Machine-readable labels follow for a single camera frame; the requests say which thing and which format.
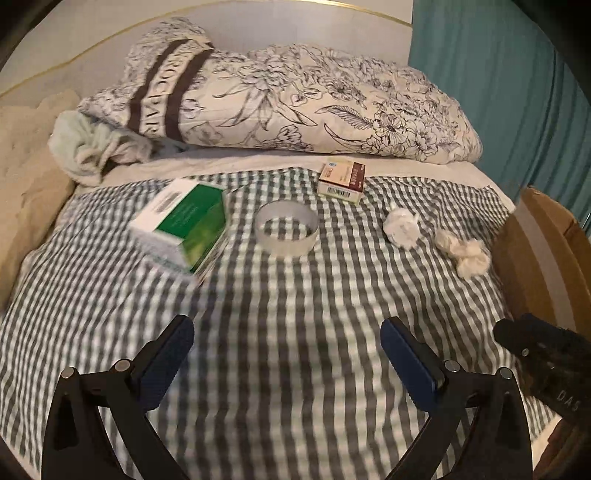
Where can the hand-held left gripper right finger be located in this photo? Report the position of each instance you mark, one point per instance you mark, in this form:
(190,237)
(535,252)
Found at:
(408,364)

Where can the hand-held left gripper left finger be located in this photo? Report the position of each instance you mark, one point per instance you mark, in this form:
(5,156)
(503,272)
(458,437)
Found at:
(166,364)

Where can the small brown medicine box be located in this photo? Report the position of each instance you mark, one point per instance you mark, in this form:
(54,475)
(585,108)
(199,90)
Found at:
(344,177)

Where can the beige blanket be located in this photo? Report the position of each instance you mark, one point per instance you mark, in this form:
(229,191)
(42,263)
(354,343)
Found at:
(27,184)

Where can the round white tissue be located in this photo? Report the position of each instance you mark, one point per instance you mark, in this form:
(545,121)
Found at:
(400,228)

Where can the floral white duvet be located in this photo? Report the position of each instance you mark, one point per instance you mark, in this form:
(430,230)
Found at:
(277,101)

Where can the white headboard with gold trim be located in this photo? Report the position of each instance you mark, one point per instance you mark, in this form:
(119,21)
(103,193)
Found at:
(69,46)

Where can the green and white box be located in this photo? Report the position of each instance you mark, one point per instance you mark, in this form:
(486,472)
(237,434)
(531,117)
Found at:
(198,221)

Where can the clear tape roll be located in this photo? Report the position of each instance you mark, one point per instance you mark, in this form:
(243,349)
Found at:
(286,244)

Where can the grey checked blanket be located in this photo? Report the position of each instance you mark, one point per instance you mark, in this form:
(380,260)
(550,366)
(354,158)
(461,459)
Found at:
(286,323)

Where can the long white tissue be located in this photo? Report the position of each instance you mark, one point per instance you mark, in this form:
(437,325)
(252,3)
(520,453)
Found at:
(466,256)

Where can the brown cardboard box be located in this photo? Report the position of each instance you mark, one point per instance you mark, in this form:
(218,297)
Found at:
(531,258)

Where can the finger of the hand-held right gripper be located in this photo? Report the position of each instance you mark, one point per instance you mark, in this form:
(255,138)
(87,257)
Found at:
(519,334)

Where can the teal curtain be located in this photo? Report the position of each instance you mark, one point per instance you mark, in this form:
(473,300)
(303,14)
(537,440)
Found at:
(485,69)

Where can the pale green cloth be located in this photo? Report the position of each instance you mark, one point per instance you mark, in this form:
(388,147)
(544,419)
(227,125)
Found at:
(83,147)

